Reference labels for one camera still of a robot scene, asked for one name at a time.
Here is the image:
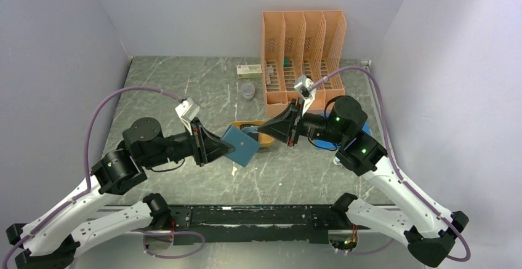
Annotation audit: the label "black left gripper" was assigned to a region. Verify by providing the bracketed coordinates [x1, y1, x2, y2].
[142, 116, 234, 167]

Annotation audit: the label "clear plastic clip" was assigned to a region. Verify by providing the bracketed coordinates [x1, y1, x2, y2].
[264, 65, 275, 85]

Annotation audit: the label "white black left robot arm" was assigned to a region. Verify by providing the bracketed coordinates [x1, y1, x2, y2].
[6, 117, 234, 268]

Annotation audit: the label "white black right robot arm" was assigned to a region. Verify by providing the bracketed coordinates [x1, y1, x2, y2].
[258, 95, 469, 268]

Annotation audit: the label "clear small jar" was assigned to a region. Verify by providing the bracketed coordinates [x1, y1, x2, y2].
[241, 83, 255, 102]

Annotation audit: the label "orange plastic file organizer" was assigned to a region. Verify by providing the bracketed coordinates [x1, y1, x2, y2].
[260, 10, 347, 117]

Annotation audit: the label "white small carton box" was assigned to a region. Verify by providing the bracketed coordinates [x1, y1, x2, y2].
[236, 64, 263, 79]

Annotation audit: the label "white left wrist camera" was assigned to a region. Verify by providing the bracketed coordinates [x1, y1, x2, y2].
[175, 97, 201, 135]

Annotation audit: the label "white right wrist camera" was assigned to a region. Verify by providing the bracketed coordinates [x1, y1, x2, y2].
[294, 74, 316, 116]

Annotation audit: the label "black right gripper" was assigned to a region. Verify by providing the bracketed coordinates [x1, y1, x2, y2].
[258, 97, 347, 147]

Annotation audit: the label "blue leather card holder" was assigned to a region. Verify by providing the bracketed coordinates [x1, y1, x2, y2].
[220, 125, 260, 167]

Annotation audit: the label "yellow oval tray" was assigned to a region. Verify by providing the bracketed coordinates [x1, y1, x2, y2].
[231, 120, 275, 148]

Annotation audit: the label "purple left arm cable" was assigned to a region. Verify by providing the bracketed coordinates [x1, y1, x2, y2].
[2, 86, 207, 269]

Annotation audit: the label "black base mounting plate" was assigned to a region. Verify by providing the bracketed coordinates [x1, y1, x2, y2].
[145, 204, 354, 244]

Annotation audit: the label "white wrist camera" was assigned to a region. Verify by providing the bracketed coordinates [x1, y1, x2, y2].
[294, 74, 316, 116]
[175, 97, 201, 135]

